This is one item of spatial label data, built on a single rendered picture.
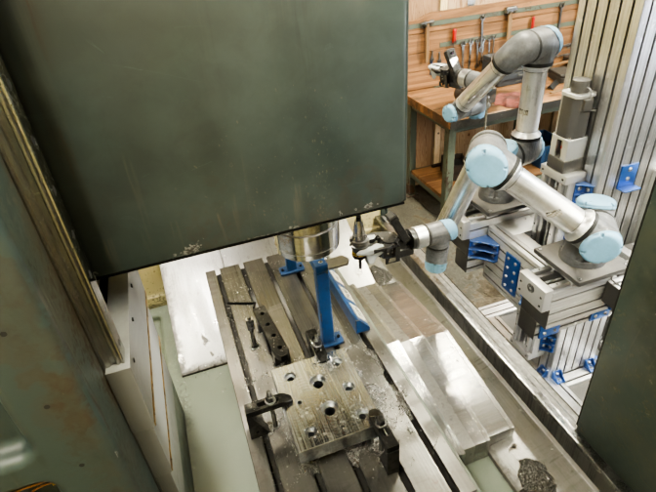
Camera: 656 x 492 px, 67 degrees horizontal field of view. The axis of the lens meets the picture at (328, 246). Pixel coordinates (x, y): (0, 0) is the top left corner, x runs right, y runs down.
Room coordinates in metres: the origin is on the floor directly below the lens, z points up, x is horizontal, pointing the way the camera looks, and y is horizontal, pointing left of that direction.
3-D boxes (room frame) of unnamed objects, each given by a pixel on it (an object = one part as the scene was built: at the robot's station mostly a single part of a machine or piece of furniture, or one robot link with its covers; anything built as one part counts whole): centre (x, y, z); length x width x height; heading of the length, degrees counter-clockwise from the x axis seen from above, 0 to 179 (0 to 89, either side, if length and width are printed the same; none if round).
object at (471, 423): (1.32, -0.28, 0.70); 0.90 x 0.30 x 0.16; 17
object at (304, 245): (1.01, 0.05, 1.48); 0.16 x 0.16 x 0.12
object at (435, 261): (1.42, -0.38, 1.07); 0.11 x 0.08 x 0.11; 161
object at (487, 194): (1.84, -0.73, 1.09); 0.15 x 0.15 x 0.10
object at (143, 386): (0.89, 0.48, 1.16); 0.48 x 0.05 x 0.51; 17
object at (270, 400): (0.89, 0.20, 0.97); 0.13 x 0.03 x 0.15; 107
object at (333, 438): (0.91, 0.05, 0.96); 0.29 x 0.23 x 0.05; 17
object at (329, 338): (1.21, 0.03, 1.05); 0.10 x 0.05 x 0.30; 107
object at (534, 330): (1.39, -0.88, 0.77); 0.36 x 0.10 x 0.09; 106
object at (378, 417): (0.78, -0.09, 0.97); 0.13 x 0.03 x 0.15; 17
